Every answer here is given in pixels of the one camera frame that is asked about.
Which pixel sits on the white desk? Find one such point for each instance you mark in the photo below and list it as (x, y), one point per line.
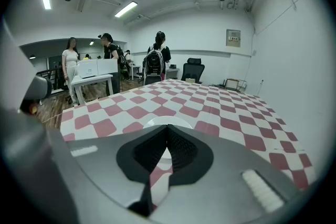
(173, 70)
(89, 78)

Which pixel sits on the black high-back office chair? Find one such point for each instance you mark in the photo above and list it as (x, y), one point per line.
(193, 69)

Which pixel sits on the white box with small logo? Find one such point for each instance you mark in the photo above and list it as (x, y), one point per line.
(88, 69)

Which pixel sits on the white round plate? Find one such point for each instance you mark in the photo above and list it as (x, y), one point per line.
(168, 121)

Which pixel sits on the red white checkered tablecloth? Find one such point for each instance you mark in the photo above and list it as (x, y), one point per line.
(210, 107)

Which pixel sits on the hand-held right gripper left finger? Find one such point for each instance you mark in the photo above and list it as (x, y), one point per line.
(99, 165)

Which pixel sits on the grey wall electrical panel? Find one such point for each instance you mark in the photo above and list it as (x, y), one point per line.
(233, 38)

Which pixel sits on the open cardboard box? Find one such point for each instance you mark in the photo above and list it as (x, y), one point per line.
(190, 80)

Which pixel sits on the plain white box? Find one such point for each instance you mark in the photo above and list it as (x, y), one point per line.
(107, 66)

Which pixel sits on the black stair railing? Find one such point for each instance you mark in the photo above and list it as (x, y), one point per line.
(52, 78)

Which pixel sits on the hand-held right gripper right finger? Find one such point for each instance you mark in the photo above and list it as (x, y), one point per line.
(223, 186)

